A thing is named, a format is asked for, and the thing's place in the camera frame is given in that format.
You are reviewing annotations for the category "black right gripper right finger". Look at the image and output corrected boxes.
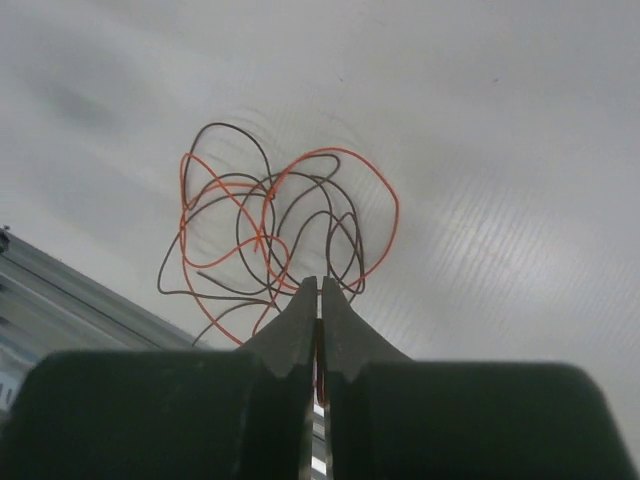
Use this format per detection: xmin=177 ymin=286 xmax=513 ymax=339
xmin=321 ymin=278 xmax=635 ymax=479

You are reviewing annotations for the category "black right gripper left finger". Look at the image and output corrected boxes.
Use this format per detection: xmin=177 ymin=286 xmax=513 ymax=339
xmin=1 ymin=277 xmax=317 ymax=479

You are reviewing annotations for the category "brown cable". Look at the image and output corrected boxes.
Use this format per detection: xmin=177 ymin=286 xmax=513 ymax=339
xmin=157 ymin=122 xmax=365 ymax=346

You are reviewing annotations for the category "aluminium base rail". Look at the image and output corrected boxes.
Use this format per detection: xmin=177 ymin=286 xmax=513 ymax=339
xmin=1 ymin=225 xmax=192 ymax=419

